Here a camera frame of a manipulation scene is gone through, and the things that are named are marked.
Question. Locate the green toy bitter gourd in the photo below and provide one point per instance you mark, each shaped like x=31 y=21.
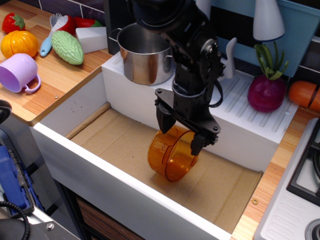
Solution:
x=67 y=47

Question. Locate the purple toy radish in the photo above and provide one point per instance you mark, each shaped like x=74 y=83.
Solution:
x=267 y=91

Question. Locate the lilac plastic cup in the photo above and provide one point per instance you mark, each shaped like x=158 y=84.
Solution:
x=19 y=72

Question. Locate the white toy stove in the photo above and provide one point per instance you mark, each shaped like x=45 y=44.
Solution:
x=293 y=212

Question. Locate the light blue plastic bin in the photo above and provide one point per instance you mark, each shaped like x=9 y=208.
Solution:
x=234 y=18

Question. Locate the wooden drawer front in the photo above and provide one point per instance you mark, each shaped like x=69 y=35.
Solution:
x=104 y=225

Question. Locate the red toy strawberry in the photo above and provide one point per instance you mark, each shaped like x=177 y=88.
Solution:
x=13 y=22

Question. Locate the white toy faucet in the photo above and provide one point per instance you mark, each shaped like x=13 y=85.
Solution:
x=230 y=69

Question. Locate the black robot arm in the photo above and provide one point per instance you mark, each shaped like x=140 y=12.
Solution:
x=198 y=66

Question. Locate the blue device left edge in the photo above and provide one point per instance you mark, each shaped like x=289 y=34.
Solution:
x=14 y=178

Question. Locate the orange transparent plastic pot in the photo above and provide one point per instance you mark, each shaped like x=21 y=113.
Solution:
x=170 y=153

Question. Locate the red toy pepper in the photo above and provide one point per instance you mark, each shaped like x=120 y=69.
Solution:
x=86 y=22

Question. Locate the orange toy carrot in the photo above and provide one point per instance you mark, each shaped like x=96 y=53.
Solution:
x=305 y=94

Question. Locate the white toy sink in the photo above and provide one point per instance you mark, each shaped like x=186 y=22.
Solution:
x=248 y=138

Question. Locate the orange toy pumpkin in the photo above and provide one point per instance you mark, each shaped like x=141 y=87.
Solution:
x=19 y=42

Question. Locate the stainless steel pot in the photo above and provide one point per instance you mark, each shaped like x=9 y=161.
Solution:
x=146 y=56

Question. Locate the white block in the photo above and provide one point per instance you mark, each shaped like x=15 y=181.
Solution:
x=92 y=39

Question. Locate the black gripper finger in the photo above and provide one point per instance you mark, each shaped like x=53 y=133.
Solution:
x=198 y=142
x=164 y=118

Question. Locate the blue white toy spork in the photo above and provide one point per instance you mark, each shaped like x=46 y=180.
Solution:
x=56 y=21

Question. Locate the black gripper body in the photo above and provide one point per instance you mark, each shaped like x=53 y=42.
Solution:
x=191 y=110

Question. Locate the cardboard sink liner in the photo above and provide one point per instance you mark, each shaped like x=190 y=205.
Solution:
x=216 y=189

